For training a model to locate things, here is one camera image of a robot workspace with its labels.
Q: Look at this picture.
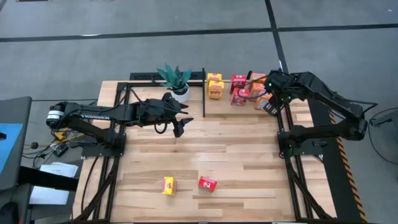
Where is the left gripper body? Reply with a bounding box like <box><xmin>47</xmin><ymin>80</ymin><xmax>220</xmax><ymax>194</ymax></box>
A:
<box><xmin>136</xmin><ymin>99</ymin><xmax>180</xmax><ymax>127</ymax></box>

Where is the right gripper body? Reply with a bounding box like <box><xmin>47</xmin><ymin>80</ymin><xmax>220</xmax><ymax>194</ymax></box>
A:
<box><xmin>264</xmin><ymin>70</ymin><xmax>295</xmax><ymax>103</ymax></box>

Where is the red Froot Loops cereal box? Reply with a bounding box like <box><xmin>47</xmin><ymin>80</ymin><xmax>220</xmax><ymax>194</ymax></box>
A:
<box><xmin>229</xmin><ymin>74</ymin><xmax>248</xmax><ymax>94</ymax></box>
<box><xmin>229</xmin><ymin>87</ymin><xmax>251</xmax><ymax>106</ymax></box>
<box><xmin>198</xmin><ymin>175</ymin><xmax>218</xmax><ymax>192</ymax></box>

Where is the black-framed wooden shelf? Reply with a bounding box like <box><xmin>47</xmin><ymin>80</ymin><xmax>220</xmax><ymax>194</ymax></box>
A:
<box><xmin>201</xmin><ymin>67</ymin><xmax>289</xmax><ymax>118</ymax></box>

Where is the green plant in white pot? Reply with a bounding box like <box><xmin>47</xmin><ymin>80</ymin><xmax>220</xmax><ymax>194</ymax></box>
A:
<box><xmin>156</xmin><ymin>62</ymin><xmax>193</xmax><ymax>103</ymax></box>

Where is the black perforated panel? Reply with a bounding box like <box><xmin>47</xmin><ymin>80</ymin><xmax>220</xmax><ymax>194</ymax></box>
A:
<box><xmin>129</xmin><ymin>71</ymin><xmax>206</xmax><ymax>82</ymax></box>

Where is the small black box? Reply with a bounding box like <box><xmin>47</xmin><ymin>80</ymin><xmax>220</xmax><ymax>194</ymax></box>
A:
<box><xmin>52</xmin><ymin>144</ymin><xmax>69</xmax><ymax>157</ymax></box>

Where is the black mat with hazard stripes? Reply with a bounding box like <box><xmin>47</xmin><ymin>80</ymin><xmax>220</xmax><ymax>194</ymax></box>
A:
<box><xmin>303</xmin><ymin>83</ymin><xmax>368</xmax><ymax>223</ymax></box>

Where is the white paper sheet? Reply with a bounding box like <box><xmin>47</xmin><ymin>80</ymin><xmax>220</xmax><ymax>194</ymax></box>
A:
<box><xmin>29</xmin><ymin>185</ymin><xmax>71</xmax><ymax>206</ymax></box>
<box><xmin>39</xmin><ymin>161</ymin><xmax>79</xmax><ymax>179</ymax></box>

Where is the black bar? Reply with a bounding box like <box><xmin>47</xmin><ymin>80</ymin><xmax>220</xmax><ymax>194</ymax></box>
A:
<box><xmin>18</xmin><ymin>166</ymin><xmax>79</xmax><ymax>192</ymax></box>

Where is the grey cart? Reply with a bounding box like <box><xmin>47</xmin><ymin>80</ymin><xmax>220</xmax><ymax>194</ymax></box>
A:
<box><xmin>0</xmin><ymin>96</ymin><xmax>33</xmax><ymax>192</ymax></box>

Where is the blue panel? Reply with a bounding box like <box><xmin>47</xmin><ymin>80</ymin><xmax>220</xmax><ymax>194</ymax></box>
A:
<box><xmin>0</xmin><ymin>123</ymin><xmax>24</xmax><ymax>175</ymax></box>

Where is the black aluminium rig frame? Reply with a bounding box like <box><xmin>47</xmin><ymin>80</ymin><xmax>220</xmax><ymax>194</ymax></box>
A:
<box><xmin>73</xmin><ymin>80</ymin><xmax>335</xmax><ymax>223</ymax></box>

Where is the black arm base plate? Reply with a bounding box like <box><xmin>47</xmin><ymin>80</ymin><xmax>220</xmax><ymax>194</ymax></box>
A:
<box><xmin>277</xmin><ymin>130</ymin><xmax>325</xmax><ymax>156</ymax></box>
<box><xmin>81</xmin><ymin>133</ymin><xmax>127</xmax><ymax>157</ymax></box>

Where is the yellow cable connector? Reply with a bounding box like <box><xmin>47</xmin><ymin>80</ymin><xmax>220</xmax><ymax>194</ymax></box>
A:
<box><xmin>54</xmin><ymin>126</ymin><xmax>70</xmax><ymax>141</ymax></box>

